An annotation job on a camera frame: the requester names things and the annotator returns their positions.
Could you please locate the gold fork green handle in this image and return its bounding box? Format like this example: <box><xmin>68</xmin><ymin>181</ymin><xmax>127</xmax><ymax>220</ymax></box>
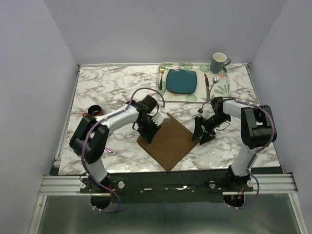
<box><xmin>159</xmin><ymin>65</ymin><xmax>165</xmax><ymax>90</ymax></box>

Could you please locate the grey-green ceramic mug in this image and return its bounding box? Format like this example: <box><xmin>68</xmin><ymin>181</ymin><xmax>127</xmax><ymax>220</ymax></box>
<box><xmin>210</xmin><ymin>52</ymin><xmax>231</xmax><ymax>74</ymax></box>

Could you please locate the black metal base frame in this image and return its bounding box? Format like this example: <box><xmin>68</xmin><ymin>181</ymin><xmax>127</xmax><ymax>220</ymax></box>
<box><xmin>50</xmin><ymin>169</ymin><xmax>286</xmax><ymax>204</ymax></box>

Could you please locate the white leaf-pattern tray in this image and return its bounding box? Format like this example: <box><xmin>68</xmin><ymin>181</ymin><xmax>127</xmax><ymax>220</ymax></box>
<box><xmin>156</xmin><ymin>62</ymin><xmax>231</xmax><ymax>103</ymax></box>

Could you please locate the brown wooden knife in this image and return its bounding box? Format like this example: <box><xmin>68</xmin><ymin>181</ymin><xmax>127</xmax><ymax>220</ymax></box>
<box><xmin>204</xmin><ymin>73</ymin><xmax>210</xmax><ymax>101</ymax></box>

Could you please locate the teal square plate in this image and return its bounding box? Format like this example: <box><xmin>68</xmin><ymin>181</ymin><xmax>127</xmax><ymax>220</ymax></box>
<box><xmin>166</xmin><ymin>69</ymin><xmax>197</xmax><ymax>95</ymax></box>

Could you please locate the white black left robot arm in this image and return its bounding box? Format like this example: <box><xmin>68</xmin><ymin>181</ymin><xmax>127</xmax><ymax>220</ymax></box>
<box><xmin>69</xmin><ymin>95</ymin><xmax>160</xmax><ymax>193</ymax></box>

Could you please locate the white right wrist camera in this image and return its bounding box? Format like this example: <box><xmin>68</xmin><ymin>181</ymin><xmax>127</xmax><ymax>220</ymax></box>
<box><xmin>198</xmin><ymin>109</ymin><xmax>210</xmax><ymax>119</ymax></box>

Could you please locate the brown cloth napkin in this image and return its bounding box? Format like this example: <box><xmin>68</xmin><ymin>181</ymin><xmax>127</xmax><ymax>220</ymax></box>
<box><xmin>137</xmin><ymin>115</ymin><xmax>199</xmax><ymax>171</ymax></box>

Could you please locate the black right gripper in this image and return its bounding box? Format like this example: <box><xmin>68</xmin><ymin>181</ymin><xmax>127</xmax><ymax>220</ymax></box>
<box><xmin>191</xmin><ymin>114</ymin><xmax>231</xmax><ymax>145</ymax></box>

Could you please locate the silver spoon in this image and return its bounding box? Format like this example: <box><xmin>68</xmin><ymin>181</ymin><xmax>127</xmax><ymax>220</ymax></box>
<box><xmin>210</xmin><ymin>76</ymin><xmax>219</xmax><ymax>92</ymax></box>

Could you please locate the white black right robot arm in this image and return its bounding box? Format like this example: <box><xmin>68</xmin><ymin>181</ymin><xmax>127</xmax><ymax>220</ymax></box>
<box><xmin>192</xmin><ymin>97</ymin><xmax>277</xmax><ymax>191</ymax></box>

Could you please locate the orange coffee cup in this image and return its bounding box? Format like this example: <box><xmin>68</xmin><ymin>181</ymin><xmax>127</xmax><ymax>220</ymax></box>
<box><xmin>82</xmin><ymin>105</ymin><xmax>105</xmax><ymax>117</ymax></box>

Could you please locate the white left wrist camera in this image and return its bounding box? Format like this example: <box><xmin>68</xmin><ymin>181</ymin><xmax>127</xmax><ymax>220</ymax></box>
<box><xmin>152</xmin><ymin>112</ymin><xmax>170</xmax><ymax>126</ymax></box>

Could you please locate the aluminium extrusion rail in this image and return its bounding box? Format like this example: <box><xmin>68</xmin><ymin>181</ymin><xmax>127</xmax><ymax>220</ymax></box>
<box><xmin>39</xmin><ymin>174</ymin><xmax>298</xmax><ymax>196</ymax></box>

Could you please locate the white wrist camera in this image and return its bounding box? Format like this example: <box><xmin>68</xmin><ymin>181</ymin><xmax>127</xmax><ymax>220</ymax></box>
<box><xmin>198</xmin><ymin>109</ymin><xmax>210</xmax><ymax>119</ymax></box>
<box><xmin>152</xmin><ymin>112</ymin><xmax>170</xmax><ymax>126</ymax></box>

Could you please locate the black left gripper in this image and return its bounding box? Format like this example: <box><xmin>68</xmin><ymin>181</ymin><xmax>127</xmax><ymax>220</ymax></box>
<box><xmin>136</xmin><ymin>117</ymin><xmax>161</xmax><ymax>144</ymax></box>

